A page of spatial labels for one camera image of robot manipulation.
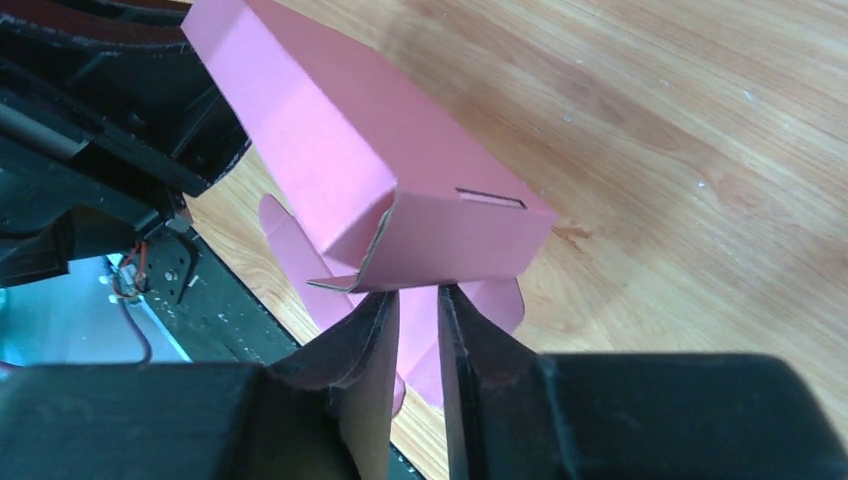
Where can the pink paper box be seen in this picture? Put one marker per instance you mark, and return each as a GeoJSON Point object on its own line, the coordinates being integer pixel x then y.
{"type": "Point", "coordinates": [381, 189]}

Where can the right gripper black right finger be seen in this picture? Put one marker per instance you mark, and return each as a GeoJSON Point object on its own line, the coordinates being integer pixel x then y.
{"type": "Point", "coordinates": [512, 413]}

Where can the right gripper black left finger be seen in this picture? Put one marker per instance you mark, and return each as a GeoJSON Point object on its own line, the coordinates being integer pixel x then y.
{"type": "Point", "coordinates": [123, 421]}

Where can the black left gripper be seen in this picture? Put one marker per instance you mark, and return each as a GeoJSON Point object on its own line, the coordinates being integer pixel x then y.
{"type": "Point", "coordinates": [109, 121]}

